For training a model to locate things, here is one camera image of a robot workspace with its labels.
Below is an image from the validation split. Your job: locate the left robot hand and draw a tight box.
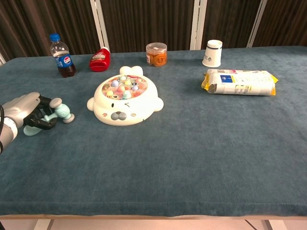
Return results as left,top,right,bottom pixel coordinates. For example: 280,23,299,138
1,92,58,131

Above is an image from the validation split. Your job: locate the mint green toy hammer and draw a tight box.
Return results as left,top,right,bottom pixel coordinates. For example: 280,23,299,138
23,97,75,137

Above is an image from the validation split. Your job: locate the white seal whack toy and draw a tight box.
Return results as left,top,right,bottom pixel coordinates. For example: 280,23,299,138
86,66,165,126

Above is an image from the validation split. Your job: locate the cola bottle with blue cap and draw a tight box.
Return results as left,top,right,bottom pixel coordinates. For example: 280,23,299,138
49,33,77,78

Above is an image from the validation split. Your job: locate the red ketchup squeeze bottle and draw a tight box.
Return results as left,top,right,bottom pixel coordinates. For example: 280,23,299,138
89,47,111,72

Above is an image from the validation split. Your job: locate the blue table cloth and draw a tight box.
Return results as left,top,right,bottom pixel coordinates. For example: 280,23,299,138
0,46,307,218

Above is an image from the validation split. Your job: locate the clear jar of orange snacks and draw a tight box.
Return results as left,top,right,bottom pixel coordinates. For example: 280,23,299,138
145,42,168,68

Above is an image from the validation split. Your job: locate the upside-down white paper cup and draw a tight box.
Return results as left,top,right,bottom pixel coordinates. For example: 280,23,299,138
201,39,223,68

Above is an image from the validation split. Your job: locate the white and yellow snack packet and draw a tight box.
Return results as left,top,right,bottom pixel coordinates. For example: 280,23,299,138
201,69,279,96

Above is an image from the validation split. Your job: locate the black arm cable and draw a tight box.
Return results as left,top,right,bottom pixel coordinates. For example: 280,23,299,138
0,104,5,150

